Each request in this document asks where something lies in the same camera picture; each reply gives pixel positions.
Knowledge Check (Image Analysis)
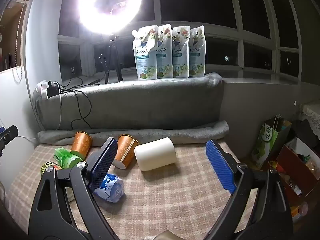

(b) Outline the plaid table cloth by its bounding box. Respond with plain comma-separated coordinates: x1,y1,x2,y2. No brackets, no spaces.
5,140,259,240

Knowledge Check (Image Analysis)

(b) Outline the floral detergent pouch with spout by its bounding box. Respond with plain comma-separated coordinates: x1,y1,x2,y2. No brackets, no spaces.
131,25,159,81

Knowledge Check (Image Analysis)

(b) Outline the black cable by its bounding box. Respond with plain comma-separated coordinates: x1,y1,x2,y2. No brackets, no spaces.
54,76,108,130

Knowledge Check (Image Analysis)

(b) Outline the white lace cloth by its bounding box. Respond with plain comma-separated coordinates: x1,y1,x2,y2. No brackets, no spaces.
299,102,320,141

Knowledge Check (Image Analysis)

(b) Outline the white cup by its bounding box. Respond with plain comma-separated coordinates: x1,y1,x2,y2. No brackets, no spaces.
134,137,177,172

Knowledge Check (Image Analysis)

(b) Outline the green paper bag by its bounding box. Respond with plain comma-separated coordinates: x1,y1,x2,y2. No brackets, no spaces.
251,115,292,170

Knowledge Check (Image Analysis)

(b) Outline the ring light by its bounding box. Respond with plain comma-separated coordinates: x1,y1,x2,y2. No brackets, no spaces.
77,0,151,35

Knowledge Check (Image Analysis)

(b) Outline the white power strip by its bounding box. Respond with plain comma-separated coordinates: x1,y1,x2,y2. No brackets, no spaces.
36,80,54,98

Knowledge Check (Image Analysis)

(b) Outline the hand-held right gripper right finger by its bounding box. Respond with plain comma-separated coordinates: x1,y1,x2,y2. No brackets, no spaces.
205,139,293,240

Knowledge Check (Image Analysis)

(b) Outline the bead cord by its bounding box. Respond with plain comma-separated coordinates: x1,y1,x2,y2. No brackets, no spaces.
12,0,36,83

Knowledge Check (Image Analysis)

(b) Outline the white cable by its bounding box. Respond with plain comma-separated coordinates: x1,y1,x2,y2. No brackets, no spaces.
58,92,62,131

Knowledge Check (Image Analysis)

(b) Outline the yellow can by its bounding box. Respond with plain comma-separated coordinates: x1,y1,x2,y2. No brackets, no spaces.
40,162,63,178

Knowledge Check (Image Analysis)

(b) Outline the grey blanket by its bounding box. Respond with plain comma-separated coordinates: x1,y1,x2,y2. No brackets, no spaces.
32,72,230,147

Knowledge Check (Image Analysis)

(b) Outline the black tripod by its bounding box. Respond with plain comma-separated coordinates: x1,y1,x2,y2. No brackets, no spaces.
98,33,124,84

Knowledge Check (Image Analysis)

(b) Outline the orange patterned paper cup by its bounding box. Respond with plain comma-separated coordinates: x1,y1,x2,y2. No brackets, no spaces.
111,134,140,169
70,131,93,160

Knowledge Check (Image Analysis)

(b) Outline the black charger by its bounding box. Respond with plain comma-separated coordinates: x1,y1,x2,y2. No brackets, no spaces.
46,81,61,98

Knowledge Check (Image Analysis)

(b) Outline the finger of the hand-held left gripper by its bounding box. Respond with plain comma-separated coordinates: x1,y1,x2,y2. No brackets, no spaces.
0,125,19,156

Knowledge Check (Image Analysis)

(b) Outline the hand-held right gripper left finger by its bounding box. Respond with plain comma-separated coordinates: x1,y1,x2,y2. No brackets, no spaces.
28,137,120,240

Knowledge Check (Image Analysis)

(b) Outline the red cardboard box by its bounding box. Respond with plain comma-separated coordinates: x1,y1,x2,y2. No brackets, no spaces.
268,137,320,207

